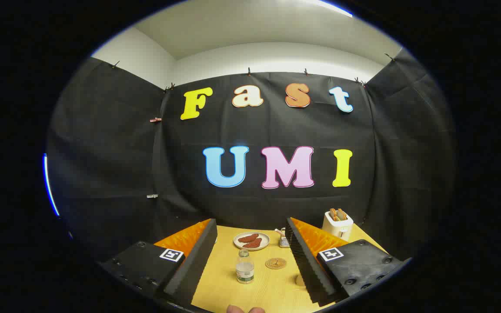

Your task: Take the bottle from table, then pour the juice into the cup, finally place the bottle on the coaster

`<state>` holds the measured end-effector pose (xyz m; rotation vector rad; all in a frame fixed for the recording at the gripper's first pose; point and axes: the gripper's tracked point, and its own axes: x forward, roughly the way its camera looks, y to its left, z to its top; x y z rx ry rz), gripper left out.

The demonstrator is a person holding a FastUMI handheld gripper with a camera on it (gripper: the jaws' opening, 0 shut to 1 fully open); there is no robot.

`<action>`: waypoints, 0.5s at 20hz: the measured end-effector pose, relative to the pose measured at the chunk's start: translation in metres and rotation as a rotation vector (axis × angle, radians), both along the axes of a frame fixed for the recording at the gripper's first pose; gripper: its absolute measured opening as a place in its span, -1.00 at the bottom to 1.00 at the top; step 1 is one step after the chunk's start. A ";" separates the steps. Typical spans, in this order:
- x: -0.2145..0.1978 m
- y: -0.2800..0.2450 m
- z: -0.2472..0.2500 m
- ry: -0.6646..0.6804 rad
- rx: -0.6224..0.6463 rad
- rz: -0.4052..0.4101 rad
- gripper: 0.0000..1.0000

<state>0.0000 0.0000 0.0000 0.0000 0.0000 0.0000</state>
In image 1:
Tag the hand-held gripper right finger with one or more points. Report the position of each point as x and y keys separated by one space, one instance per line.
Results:
x=309 y=265

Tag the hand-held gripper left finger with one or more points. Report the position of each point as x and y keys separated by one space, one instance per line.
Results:
x=194 y=265

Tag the round cork coaster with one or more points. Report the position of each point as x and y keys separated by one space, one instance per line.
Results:
x=275 y=263

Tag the clear plastic juice bottle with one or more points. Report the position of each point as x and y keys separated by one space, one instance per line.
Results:
x=245 y=269

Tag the wooden table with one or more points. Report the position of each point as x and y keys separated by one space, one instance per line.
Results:
x=272 y=287

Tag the white toaster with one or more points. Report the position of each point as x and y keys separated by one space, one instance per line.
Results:
x=336 y=229

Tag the white round plate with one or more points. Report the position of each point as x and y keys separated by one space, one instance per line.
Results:
x=264 y=238

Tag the toast bread slice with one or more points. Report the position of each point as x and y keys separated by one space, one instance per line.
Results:
x=332 y=214
x=342 y=214

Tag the brown meat piece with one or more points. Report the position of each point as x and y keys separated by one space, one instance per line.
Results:
x=253 y=243
x=247 y=238

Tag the black backdrop cloth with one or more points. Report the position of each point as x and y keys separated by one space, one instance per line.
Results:
x=102 y=152

